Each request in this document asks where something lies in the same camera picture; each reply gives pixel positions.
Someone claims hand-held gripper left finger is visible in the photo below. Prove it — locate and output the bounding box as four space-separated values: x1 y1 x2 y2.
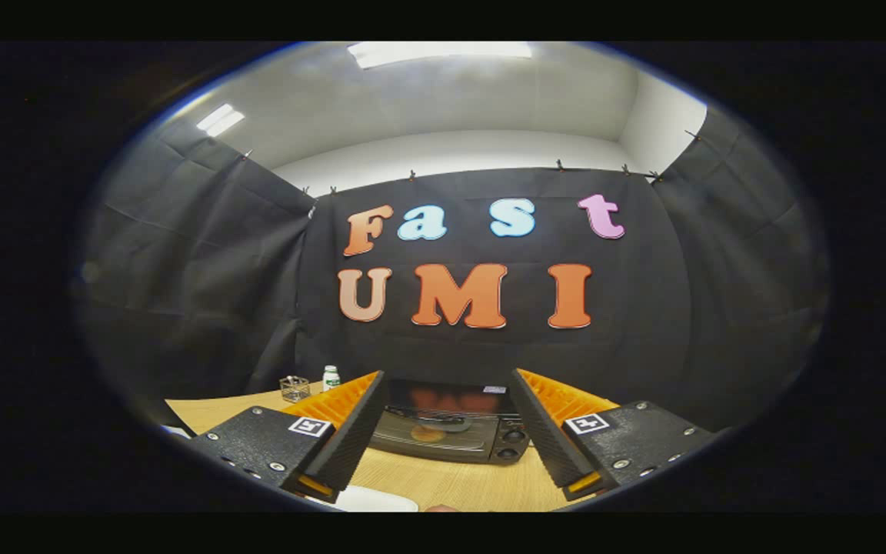
185 370 388 505

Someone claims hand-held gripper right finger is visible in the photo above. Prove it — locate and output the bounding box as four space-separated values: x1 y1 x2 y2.
510 368 721 501

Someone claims black toaster oven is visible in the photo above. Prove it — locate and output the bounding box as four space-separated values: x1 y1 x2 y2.
368 379 532 466

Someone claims white plate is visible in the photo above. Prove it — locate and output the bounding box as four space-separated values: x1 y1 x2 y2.
331 486 419 513

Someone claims black backdrop cloth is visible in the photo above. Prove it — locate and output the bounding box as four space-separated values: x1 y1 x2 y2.
74 104 832 432

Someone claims row of cloth clips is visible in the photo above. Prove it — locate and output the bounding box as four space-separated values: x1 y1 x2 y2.
241 129 701 195

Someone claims small ceiling light panel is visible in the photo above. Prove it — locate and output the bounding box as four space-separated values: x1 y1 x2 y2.
195 103 246 139

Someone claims large ceiling light panel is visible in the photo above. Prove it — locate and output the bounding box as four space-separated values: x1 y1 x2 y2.
347 42 534 70

